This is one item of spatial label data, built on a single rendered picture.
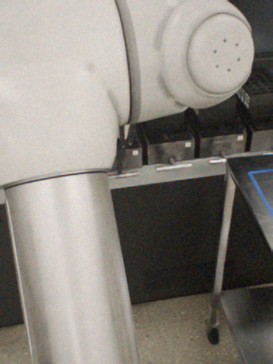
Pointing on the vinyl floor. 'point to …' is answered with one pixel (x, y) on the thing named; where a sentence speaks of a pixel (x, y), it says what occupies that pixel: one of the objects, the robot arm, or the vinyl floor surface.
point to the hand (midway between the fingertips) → (119, 156)
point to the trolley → (236, 308)
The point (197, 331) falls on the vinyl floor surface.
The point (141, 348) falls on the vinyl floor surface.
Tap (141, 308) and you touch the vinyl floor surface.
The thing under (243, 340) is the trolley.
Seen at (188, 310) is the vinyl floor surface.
